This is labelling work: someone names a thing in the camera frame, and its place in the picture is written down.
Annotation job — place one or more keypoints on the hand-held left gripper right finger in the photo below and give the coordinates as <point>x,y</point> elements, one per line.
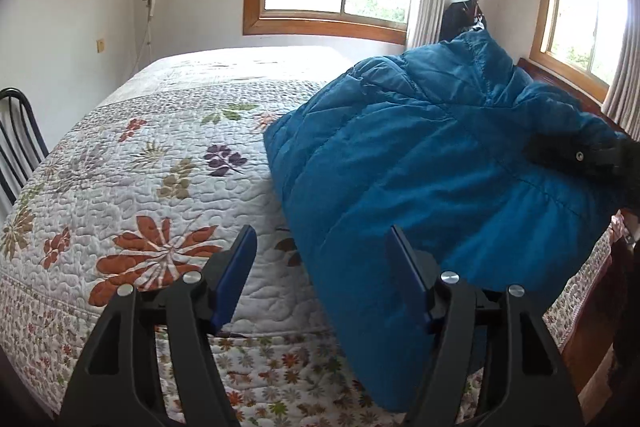
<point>410,277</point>

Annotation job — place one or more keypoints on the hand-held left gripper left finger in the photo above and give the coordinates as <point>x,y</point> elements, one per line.
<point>235,277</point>

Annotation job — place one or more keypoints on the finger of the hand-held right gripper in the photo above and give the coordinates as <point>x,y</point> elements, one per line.
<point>570,155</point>

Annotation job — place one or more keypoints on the blue quilted jacket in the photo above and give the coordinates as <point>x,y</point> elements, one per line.
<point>400,147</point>

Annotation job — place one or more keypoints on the small wooden-framed window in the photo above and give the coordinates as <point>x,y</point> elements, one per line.
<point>575,17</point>

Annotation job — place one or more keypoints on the floral quilted bedspread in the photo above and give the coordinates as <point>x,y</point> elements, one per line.
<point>150,157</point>

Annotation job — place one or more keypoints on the black hanging garment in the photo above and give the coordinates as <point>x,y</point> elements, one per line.
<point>455,22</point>

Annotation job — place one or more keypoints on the black metal chair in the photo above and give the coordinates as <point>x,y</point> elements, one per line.
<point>22,127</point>

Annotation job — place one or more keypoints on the yellowed wall outlet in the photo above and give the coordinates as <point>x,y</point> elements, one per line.
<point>100,45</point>

